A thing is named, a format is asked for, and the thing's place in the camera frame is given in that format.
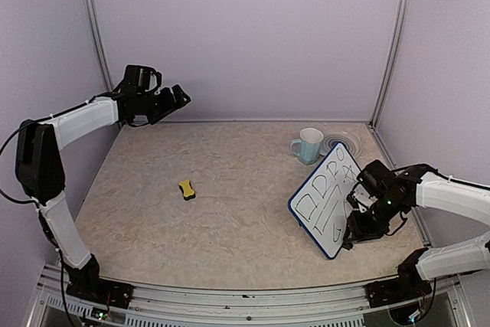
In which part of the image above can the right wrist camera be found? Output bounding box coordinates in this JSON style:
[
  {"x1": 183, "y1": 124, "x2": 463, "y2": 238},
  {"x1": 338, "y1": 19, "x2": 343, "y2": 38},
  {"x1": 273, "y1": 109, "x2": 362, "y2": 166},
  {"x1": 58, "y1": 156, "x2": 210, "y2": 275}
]
[{"x1": 347, "y1": 160, "x2": 395, "y2": 212}]

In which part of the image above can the blue-framed whiteboard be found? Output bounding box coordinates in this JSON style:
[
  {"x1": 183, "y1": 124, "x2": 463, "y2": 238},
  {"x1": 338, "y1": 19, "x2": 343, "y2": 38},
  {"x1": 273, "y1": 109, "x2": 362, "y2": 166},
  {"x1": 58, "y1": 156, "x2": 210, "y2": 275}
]
[{"x1": 288, "y1": 142, "x2": 360, "y2": 260}]

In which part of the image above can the aluminium frame post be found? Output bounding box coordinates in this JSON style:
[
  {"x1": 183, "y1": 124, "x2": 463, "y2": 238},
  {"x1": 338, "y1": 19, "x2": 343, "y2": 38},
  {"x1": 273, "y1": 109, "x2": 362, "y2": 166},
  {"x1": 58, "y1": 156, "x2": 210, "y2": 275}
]
[
  {"x1": 84, "y1": 0, "x2": 113, "y2": 91},
  {"x1": 370, "y1": 0, "x2": 410, "y2": 130}
]

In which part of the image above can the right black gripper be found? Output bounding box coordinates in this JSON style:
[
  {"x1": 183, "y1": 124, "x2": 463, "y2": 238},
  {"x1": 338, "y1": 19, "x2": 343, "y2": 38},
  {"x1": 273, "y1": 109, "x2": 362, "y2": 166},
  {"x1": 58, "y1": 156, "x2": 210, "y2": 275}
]
[{"x1": 344, "y1": 195, "x2": 405, "y2": 243}]

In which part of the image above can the right side table rail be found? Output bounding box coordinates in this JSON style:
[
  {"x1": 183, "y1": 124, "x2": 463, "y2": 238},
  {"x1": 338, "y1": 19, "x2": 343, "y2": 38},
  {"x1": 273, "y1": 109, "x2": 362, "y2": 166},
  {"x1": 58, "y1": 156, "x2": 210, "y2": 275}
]
[{"x1": 369, "y1": 123, "x2": 430, "y2": 246}]

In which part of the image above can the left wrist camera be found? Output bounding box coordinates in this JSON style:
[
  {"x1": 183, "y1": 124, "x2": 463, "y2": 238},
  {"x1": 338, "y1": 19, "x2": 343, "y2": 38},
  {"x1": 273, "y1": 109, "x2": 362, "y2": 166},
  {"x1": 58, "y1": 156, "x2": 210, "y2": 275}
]
[{"x1": 121, "y1": 65, "x2": 162, "y2": 96}]

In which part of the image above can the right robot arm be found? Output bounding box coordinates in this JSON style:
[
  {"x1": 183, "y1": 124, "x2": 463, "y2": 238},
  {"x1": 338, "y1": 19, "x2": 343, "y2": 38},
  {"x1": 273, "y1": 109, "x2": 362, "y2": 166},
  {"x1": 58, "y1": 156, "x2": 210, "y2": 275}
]
[{"x1": 343, "y1": 160, "x2": 489, "y2": 306}]

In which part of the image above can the left aluminium frame post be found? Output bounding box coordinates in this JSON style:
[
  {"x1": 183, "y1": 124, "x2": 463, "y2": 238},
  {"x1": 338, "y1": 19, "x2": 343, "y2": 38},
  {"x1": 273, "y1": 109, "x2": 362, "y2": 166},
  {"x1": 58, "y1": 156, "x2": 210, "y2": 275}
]
[{"x1": 84, "y1": 0, "x2": 113, "y2": 91}]

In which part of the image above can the light blue mug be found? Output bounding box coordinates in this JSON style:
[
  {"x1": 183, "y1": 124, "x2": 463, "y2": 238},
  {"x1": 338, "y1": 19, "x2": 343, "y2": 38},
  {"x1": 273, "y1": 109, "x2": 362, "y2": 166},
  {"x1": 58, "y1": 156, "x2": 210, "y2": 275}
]
[{"x1": 289, "y1": 128, "x2": 324, "y2": 165}]

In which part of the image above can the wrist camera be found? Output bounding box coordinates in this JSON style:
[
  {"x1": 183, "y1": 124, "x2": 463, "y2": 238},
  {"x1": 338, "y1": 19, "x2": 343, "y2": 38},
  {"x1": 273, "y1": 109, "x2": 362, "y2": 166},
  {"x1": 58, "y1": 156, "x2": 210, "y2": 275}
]
[
  {"x1": 347, "y1": 160, "x2": 395, "y2": 212},
  {"x1": 121, "y1": 65, "x2": 162, "y2": 96}
]

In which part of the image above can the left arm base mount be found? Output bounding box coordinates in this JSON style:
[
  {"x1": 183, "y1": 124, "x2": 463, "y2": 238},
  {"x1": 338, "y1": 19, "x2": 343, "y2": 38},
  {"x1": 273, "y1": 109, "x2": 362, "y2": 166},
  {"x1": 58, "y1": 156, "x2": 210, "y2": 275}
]
[{"x1": 67, "y1": 279, "x2": 134, "y2": 309}]

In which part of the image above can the blue striped plate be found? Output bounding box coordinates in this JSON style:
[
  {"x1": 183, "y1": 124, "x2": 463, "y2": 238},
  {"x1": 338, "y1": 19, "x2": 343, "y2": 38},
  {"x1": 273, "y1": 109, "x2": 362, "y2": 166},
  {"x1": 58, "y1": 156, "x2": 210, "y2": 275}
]
[{"x1": 319, "y1": 131, "x2": 362, "y2": 158}]

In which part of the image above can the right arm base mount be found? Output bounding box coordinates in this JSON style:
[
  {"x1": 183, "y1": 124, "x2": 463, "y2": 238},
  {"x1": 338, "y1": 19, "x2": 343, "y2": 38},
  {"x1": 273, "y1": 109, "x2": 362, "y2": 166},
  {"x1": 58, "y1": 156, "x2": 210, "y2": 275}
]
[{"x1": 364, "y1": 277, "x2": 433, "y2": 308}]

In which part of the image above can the yellow whiteboard eraser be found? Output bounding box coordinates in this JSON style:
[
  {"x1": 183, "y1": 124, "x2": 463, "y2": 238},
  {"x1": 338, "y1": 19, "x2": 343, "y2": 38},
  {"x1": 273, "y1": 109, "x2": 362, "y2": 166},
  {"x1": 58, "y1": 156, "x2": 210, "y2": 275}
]
[{"x1": 178, "y1": 179, "x2": 196, "y2": 201}]

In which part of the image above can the right aluminium frame post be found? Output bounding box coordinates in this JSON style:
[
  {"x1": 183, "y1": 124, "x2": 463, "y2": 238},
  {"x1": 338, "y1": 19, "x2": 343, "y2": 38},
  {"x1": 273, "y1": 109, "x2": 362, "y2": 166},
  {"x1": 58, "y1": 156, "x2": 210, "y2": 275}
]
[{"x1": 370, "y1": 0, "x2": 410, "y2": 130}]

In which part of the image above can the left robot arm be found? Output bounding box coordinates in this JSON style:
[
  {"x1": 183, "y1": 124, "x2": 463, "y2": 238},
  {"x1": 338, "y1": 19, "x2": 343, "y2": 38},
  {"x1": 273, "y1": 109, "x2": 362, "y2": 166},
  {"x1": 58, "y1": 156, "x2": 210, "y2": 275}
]
[{"x1": 15, "y1": 85, "x2": 191, "y2": 300}]

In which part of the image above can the back aluminium table rail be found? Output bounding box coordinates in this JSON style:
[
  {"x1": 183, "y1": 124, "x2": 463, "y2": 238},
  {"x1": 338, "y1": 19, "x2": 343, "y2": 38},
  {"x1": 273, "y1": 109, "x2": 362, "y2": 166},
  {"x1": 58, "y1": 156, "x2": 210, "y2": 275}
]
[{"x1": 158, "y1": 118, "x2": 371, "y2": 124}]

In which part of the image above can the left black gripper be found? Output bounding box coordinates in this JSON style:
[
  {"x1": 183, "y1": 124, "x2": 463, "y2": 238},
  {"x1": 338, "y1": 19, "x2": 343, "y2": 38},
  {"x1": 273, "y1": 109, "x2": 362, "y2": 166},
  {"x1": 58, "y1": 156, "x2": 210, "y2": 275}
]
[{"x1": 137, "y1": 83, "x2": 191, "y2": 124}]

